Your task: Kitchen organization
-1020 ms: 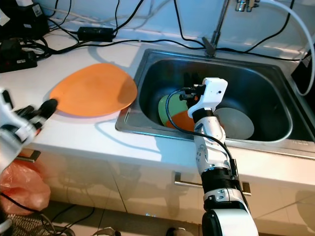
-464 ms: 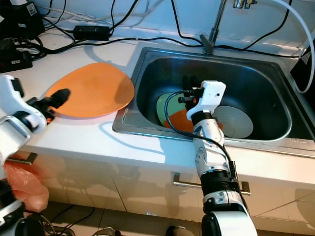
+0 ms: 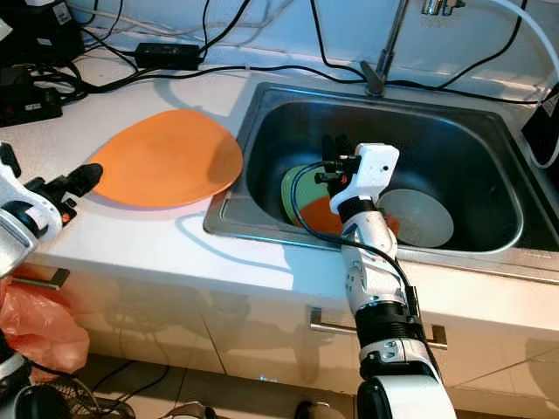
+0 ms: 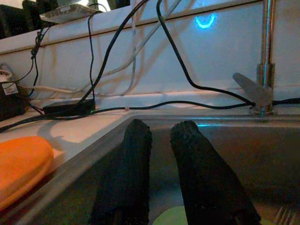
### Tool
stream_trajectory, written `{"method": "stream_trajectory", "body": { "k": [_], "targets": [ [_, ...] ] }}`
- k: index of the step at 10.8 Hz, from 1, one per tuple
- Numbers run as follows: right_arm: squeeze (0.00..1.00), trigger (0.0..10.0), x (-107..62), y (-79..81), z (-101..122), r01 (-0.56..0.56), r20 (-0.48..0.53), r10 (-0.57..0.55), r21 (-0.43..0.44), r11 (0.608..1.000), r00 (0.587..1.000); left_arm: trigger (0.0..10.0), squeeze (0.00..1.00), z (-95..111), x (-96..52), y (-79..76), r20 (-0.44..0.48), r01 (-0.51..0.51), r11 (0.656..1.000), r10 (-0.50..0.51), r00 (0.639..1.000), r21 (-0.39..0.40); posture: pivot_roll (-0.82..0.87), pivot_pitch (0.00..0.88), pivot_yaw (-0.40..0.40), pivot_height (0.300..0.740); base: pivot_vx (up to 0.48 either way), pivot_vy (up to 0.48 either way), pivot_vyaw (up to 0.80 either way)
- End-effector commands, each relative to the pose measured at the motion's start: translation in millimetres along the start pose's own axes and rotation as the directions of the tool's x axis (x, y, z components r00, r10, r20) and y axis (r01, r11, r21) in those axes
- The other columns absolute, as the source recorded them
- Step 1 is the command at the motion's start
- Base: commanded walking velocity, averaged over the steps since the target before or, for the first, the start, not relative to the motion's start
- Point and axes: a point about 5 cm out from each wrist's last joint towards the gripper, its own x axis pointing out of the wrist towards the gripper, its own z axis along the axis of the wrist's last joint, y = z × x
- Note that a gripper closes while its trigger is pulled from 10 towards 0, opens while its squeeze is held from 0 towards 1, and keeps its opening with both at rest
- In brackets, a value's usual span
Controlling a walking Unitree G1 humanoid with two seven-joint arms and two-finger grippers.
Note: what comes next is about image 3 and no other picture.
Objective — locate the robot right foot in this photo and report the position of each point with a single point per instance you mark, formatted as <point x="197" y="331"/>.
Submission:
<point x="314" y="411"/>

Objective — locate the black box device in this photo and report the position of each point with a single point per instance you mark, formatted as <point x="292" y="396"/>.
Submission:
<point x="39" y="35"/>

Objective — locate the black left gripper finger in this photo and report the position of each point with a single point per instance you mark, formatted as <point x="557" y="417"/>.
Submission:
<point x="85" y="181"/>

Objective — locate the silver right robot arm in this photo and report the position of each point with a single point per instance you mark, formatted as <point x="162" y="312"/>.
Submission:
<point x="371" y="279"/>

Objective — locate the stainless steel sink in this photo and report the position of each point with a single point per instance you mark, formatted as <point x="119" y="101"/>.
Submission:
<point x="472" y="135"/>

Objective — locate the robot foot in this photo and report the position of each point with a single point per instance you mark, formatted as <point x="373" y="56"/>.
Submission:
<point x="314" y="411"/>
<point x="188" y="411"/>

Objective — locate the red plastic bag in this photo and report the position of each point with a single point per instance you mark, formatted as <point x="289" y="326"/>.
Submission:
<point x="44" y="332"/>

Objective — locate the black power adapter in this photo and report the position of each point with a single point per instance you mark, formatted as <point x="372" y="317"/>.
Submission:
<point x="166" y="56"/>

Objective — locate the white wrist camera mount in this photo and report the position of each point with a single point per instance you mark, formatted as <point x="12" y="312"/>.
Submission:
<point x="13" y="188"/>
<point x="376" y="166"/>

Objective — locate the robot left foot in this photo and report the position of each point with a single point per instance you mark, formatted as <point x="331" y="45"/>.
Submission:
<point x="188" y="411"/>

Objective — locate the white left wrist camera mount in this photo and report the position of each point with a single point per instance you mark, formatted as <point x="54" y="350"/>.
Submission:
<point x="13" y="188"/>

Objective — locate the orange plastic plate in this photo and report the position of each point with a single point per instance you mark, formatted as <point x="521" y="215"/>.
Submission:
<point x="166" y="157"/>

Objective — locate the pale grey bowl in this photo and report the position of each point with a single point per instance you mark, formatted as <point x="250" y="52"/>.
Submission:
<point x="419" y="218"/>

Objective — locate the chrome pipe fitting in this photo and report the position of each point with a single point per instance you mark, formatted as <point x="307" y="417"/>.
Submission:
<point x="439" y="6"/>

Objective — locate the white cabinet door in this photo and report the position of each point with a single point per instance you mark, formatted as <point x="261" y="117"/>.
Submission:
<point x="140" y="332"/>
<point x="253" y="349"/>

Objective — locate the grey metal faucet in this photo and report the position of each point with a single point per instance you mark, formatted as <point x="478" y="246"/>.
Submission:
<point x="374" y="77"/>

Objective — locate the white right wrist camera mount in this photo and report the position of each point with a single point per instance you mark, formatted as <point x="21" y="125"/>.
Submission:
<point x="376" y="166"/>

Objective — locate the black flat device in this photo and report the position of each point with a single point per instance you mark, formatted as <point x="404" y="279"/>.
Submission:
<point x="543" y="127"/>

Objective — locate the black power strip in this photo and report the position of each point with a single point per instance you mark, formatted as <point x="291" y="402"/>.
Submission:
<point x="31" y="103"/>

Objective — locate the green plate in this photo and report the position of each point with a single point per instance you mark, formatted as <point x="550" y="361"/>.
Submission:
<point x="301" y="188"/>

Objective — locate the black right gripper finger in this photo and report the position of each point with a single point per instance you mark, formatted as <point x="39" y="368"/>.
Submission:
<point x="346" y="147"/>
<point x="328" y="148"/>

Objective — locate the orange plastic bowl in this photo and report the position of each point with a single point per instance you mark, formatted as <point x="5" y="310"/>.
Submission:
<point x="323" y="216"/>

